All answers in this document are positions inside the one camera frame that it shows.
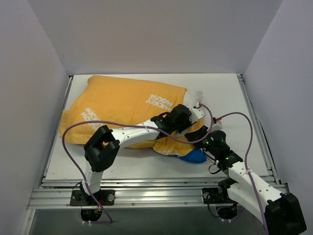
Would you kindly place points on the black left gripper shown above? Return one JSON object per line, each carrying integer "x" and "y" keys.
{"x": 186, "y": 113}

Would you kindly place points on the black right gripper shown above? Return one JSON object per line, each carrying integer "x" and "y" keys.
{"x": 198, "y": 133}

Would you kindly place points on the white quilted pillow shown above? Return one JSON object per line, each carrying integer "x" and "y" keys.
{"x": 192, "y": 97}

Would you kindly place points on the yellow and blue pillowcase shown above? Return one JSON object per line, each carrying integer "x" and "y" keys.
{"x": 115, "y": 99}

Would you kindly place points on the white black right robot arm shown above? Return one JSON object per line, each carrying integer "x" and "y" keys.
{"x": 280, "y": 213}

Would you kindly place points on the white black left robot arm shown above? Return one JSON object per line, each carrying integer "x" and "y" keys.
{"x": 102, "y": 148}

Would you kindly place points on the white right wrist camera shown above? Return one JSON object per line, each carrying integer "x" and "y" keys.
{"x": 217, "y": 124}

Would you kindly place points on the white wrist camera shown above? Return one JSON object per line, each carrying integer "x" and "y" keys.
{"x": 197, "y": 113}
{"x": 217, "y": 124}

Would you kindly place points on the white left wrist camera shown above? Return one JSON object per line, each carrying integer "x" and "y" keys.
{"x": 197, "y": 113}

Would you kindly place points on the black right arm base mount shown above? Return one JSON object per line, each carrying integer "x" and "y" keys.
{"x": 214, "y": 196}

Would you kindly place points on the aluminium table frame rail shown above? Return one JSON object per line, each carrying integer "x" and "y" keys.
{"x": 155, "y": 194}

